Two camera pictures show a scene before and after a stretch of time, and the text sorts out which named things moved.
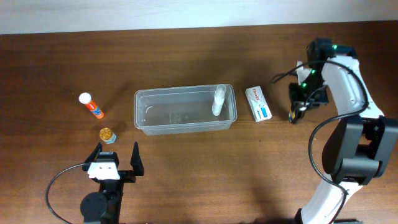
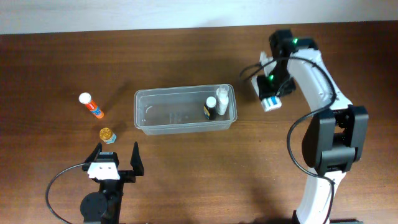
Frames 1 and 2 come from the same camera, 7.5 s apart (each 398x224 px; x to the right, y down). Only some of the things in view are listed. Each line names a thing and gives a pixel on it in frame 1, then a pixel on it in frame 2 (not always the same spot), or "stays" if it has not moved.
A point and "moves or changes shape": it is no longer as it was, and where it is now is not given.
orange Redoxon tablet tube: (85, 98) stays
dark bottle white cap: (296, 114) → (209, 109)
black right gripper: (298, 106) → (267, 91)
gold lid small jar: (107, 135) stays
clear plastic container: (181, 109) stays
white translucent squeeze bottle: (219, 99) moves or changes shape
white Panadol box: (259, 106) → (270, 103)
